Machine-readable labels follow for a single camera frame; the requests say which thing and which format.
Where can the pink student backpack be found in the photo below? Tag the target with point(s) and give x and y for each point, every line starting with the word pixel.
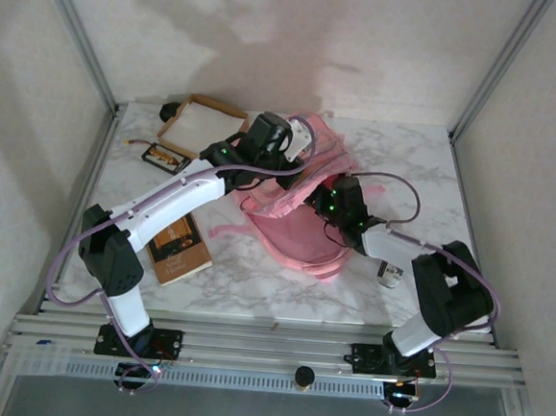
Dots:
pixel 299 238

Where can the brown book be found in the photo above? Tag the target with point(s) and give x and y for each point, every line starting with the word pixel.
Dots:
pixel 180 258

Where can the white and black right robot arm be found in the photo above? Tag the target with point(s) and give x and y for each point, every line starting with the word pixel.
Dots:
pixel 449 298

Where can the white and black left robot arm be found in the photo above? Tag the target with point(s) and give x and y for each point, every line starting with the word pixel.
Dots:
pixel 172 200

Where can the black battery pack with lead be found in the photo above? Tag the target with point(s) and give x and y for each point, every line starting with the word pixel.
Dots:
pixel 163 159

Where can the cardboard tray with white foam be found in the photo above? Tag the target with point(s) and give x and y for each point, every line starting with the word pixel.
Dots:
pixel 198 124

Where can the black round object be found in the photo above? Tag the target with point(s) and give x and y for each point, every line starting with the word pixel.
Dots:
pixel 169 112

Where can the black knob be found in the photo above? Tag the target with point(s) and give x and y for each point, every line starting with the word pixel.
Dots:
pixel 304 376

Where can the black controller board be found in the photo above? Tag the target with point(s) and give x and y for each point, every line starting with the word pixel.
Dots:
pixel 403 393
pixel 137 375

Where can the small blue tape tag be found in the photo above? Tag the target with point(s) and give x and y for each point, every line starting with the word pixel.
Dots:
pixel 44 342

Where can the aluminium rail frame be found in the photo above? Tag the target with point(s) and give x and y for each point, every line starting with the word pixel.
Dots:
pixel 267 347

